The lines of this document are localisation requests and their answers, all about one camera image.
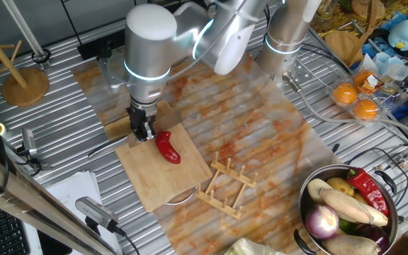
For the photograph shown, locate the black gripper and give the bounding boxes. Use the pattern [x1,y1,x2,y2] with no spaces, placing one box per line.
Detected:
[126,103,159,143]

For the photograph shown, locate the large red chili pepper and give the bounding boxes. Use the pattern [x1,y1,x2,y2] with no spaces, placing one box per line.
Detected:
[154,130,182,165]

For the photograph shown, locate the wooden cutting board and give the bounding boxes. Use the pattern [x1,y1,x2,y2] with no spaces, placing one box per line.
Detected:
[103,100,213,213]

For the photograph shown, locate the white paper stack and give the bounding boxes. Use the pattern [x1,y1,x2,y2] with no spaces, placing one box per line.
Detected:
[23,171,122,255]

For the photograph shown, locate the wooden peg dish rack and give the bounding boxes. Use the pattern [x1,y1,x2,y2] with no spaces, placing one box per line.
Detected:
[194,151,259,220]

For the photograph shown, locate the orange marbled table mat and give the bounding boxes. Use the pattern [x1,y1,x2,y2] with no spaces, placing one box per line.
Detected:
[71,52,336,255]

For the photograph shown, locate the wooden mug tree stand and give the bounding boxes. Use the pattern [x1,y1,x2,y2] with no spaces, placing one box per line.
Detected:
[0,0,50,108]

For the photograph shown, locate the cabbage in plastic bag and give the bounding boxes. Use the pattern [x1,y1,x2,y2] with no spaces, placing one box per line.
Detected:
[223,237,287,255]

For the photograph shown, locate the white round vegetable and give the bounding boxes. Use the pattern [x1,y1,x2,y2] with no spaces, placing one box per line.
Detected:
[307,178,334,205]

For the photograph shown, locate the purple onion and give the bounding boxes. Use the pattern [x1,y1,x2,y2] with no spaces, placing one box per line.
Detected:
[304,204,341,240]

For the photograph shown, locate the orange fruit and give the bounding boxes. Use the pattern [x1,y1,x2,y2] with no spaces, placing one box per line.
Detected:
[332,82,358,106]
[352,98,380,122]
[353,69,377,89]

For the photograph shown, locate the yellow potato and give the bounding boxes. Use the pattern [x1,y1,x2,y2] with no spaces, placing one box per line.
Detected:
[326,176,356,198]

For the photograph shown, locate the wooden hook stand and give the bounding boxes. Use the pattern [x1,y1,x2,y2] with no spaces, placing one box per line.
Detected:
[324,0,386,67]

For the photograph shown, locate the long pale sweet potato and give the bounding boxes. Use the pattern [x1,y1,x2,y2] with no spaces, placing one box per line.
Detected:
[317,187,390,228]

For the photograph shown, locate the green vegetable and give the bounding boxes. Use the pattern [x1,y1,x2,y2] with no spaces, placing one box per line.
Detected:
[338,217,359,235]

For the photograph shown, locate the long red bell pepper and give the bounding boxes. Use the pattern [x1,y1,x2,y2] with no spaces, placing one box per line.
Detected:
[345,167,390,217]

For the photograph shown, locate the brown sweet potato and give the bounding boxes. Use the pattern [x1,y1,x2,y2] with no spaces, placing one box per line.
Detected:
[320,234,383,255]

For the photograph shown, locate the clear plastic orange package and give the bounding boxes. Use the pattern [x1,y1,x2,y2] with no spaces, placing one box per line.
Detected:
[327,65,408,128]

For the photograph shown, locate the dark purple eggplant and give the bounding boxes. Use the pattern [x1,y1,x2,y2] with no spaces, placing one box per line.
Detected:
[354,223,390,254]

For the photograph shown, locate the clear plastic measuring cup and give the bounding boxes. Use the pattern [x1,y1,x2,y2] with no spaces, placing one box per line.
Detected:
[373,52,408,82]

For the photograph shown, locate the light blue plush toy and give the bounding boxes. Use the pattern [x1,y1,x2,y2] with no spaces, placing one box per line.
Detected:
[387,18,408,51]

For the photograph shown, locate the wrist camera on grey bracket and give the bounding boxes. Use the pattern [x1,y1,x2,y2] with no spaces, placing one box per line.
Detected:
[96,51,135,94]

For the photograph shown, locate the grey camera with cable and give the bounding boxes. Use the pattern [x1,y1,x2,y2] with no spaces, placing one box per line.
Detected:
[74,196,141,255]

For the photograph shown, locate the small camera on black mount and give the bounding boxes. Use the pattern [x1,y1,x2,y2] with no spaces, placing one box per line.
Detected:
[17,127,52,172]

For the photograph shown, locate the aluminium frame beam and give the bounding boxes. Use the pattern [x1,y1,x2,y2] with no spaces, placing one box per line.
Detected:
[0,144,120,255]

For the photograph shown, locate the white pole with black ring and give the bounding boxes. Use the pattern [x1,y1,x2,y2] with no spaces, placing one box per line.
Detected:
[1,0,52,71]

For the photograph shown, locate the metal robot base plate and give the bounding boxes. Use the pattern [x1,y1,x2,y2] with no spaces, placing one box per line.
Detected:
[280,57,315,90]

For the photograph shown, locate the steel pot with black handles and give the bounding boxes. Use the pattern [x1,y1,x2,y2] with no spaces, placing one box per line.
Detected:
[293,163,408,255]

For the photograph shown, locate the black cable bundle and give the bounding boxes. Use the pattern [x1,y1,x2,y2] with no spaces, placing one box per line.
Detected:
[301,42,354,78]

